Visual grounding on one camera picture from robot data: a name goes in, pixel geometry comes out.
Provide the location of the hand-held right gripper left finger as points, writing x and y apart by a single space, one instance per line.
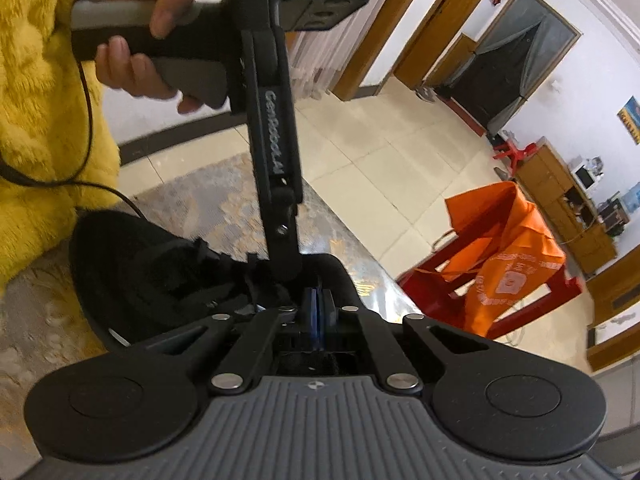
309 312

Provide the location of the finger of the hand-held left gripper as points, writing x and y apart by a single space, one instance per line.
285 240

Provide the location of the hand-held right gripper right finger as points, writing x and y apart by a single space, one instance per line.
326 312

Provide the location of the black shoe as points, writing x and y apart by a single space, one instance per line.
125 270

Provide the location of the white pleated curtain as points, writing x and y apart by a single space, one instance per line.
330 55

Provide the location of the orange fabric bag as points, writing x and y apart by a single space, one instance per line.
505 230

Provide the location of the yellow fuzzy jacket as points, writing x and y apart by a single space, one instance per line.
40 135

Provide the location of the small red plastic stool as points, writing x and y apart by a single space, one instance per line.
517 151

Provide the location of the wooden desk cabinet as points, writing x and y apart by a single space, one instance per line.
550 180

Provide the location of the grey door curtain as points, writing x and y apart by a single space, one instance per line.
525 35

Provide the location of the white computer monitor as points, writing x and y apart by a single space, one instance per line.
582 176

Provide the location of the low wooden cabinet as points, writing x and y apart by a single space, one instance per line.
617 280

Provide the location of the wooden door frame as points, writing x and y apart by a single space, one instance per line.
380 35

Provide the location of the wall poster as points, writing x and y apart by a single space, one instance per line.
631 119

